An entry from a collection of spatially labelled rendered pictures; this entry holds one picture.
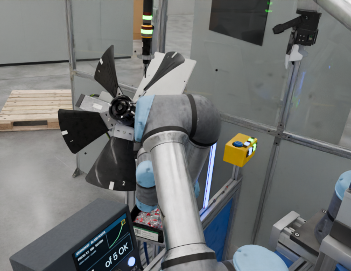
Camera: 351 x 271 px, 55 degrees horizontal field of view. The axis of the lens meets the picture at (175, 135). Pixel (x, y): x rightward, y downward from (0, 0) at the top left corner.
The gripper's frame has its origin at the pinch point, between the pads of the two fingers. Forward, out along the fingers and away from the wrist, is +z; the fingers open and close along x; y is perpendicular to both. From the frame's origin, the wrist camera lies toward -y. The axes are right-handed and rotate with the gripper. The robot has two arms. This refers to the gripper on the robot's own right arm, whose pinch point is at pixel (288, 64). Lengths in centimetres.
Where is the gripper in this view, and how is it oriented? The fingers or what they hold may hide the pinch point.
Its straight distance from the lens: 140.3
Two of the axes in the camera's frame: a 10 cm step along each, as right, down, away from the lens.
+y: 8.4, 3.0, -4.6
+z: -0.7, 8.9, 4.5
